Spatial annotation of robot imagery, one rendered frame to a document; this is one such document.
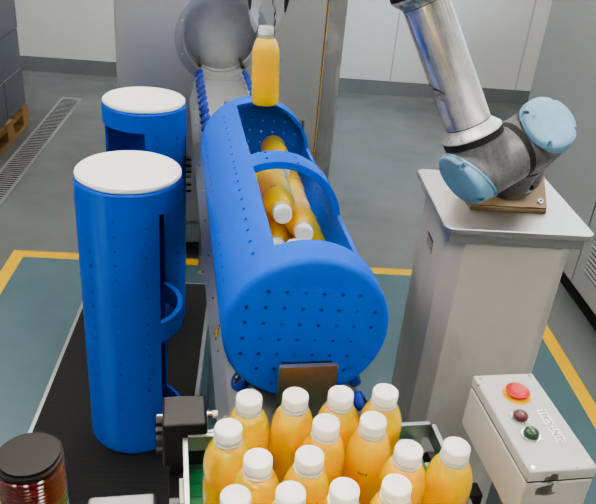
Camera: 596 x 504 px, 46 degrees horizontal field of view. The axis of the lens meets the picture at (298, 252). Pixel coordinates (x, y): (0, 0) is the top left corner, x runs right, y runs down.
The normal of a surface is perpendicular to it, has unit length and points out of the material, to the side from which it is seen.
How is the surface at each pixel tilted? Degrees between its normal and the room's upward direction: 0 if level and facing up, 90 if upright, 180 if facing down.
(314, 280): 90
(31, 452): 0
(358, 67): 90
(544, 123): 40
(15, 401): 0
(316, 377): 90
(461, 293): 90
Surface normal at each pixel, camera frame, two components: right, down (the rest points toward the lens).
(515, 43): 0.04, 0.49
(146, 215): 0.48, 0.46
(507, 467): -0.98, 0.00
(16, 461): 0.08, -0.87
